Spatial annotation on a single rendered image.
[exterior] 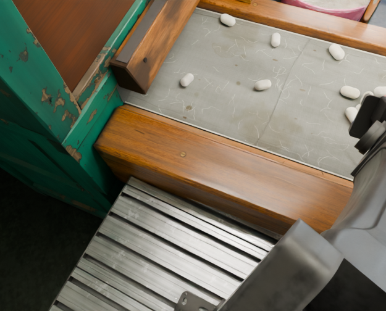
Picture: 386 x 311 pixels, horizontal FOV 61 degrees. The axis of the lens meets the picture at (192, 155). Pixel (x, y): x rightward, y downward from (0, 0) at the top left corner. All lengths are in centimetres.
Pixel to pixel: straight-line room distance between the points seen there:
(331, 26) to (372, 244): 64
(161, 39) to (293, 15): 31
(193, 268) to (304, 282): 46
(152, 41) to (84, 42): 13
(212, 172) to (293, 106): 22
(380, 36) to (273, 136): 32
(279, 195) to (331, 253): 39
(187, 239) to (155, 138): 20
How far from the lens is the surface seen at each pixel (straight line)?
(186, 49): 76
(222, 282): 63
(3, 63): 44
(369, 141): 38
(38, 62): 48
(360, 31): 82
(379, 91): 74
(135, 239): 65
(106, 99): 64
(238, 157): 59
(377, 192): 27
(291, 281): 18
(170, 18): 69
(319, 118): 68
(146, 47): 63
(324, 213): 58
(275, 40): 76
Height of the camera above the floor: 130
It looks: 65 degrees down
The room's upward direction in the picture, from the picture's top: 7 degrees counter-clockwise
